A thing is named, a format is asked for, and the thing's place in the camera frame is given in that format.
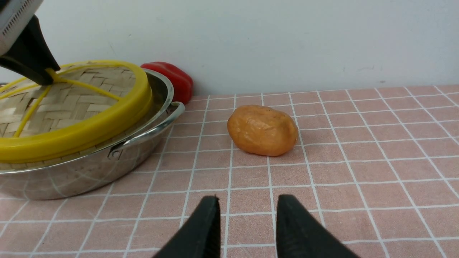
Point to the red bell pepper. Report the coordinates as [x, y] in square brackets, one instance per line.
[181, 81]

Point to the pink checkered tablecloth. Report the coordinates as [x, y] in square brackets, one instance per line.
[377, 167]

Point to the stainless steel pot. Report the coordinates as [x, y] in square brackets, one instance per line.
[77, 175]

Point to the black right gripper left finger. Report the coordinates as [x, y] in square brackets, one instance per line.
[199, 236]

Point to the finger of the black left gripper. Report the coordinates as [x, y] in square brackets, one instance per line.
[30, 55]

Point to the yellow bamboo steamer basket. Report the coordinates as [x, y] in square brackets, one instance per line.
[44, 162]

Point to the yellow woven steamer lid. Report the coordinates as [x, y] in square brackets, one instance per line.
[91, 102]

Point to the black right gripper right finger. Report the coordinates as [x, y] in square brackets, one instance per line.
[300, 235]

